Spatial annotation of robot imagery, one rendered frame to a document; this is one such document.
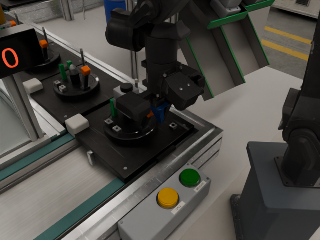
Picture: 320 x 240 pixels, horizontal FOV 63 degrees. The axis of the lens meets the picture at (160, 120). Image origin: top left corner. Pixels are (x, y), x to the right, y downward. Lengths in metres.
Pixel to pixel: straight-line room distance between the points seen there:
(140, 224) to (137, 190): 0.08
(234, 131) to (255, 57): 0.26
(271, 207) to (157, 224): 0.21
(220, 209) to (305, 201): 0.24
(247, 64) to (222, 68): 0.13
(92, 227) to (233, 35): 0.70
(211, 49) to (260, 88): 0.35
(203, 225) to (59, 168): 0.37
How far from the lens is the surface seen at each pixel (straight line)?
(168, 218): 0.53
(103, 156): 0.62
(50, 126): 0.77
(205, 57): 0.79
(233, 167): 0.76
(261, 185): 0.48
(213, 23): 0.66
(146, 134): 0.63
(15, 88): 0.65
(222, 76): 0.80
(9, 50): 0.56
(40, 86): 0.90
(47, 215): 0.63
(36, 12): 1.77
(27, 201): 0.67
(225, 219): 0.66
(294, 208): 0.48
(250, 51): 0.94
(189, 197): 0.56
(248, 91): 1.06
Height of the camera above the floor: 1.43
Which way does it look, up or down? 41 degrees down
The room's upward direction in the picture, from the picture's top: straight up
